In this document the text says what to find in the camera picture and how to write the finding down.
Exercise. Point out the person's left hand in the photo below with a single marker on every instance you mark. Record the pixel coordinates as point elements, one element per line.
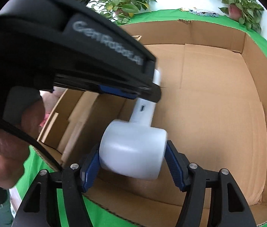
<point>14,151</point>

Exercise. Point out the tissue packet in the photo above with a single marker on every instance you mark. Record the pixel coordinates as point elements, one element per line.
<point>200,12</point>

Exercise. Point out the narrow cardboard insert box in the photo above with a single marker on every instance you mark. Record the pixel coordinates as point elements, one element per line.
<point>78,121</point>

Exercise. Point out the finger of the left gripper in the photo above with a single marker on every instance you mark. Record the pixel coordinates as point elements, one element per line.
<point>117,89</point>

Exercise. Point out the small potted plant red pot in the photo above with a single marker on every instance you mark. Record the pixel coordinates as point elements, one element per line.
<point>246,12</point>

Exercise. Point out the white handheld device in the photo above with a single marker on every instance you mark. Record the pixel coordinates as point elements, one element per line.
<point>134,148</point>

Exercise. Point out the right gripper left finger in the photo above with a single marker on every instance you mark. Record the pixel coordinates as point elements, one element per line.
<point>39,206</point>

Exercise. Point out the pig plush toy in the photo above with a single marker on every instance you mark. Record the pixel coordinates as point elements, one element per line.
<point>50,99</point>

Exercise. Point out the large potted plant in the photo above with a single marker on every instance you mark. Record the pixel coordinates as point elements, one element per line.
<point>120,11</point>

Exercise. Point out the large cardboard tray box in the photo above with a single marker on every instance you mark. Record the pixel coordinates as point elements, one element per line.
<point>206,111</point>

